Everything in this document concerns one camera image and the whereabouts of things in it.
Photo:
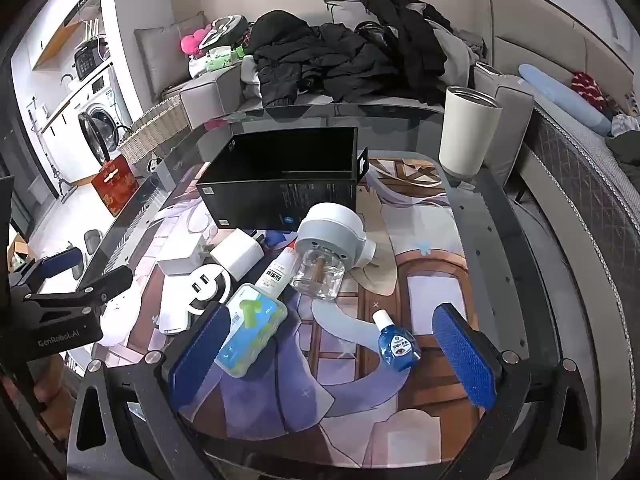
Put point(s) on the grey sofa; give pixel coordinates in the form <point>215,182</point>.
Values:
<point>210,92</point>

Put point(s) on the black and white bag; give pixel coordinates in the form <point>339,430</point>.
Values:
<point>227,25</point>

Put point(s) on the blue eye drop bottle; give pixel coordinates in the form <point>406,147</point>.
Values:
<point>395,347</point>

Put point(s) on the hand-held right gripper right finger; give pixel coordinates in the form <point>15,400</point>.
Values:
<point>462,355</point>

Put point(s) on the white garment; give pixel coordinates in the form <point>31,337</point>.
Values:
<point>250,75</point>

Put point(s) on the white power adapter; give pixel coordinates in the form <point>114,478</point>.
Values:
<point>182,260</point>

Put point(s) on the black countertop appliance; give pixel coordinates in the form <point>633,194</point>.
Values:
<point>86,60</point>

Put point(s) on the wicker basket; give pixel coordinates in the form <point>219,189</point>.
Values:
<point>150,130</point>

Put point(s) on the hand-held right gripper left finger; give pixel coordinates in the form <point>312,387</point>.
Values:
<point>200,355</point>

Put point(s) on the red and white cloth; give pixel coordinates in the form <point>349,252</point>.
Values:
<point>590,87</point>

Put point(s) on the blue green wipes packet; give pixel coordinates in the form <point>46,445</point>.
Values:
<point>252,330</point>

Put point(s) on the green wipes pack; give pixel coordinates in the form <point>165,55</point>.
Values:
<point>222,57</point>

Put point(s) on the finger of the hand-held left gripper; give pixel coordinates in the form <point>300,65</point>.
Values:
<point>60,261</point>
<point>112,280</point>

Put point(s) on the grey garment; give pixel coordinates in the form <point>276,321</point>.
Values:
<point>457,60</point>

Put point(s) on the white tumbler cup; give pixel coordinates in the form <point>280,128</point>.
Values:
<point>467,130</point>

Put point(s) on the black garment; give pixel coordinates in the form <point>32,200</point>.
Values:
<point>415,45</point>

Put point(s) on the white mosquito repellent heater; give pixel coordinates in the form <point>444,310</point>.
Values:
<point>330,232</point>

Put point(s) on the red gift box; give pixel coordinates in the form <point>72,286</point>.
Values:
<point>115,185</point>

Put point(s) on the black puffer jacket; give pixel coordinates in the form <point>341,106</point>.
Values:
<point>320,60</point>

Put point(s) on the pink plush toy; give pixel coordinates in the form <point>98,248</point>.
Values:
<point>190,42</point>

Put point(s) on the white spray bottle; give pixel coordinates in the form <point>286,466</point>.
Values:
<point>276,275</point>

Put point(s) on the round white USB charger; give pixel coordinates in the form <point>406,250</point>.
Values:
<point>207,285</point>

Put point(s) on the white power bank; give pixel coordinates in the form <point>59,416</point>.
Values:
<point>172,307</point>

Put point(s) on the black box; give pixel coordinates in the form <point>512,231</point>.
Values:
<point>280,195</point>

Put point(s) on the white washing machine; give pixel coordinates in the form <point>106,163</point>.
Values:
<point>100,95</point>

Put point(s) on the grey back cushion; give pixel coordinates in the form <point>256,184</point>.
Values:
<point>160,55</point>

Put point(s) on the light blue pillow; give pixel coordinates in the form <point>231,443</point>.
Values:
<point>560,95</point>

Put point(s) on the white cube charger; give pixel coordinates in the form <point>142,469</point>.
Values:
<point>235,252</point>

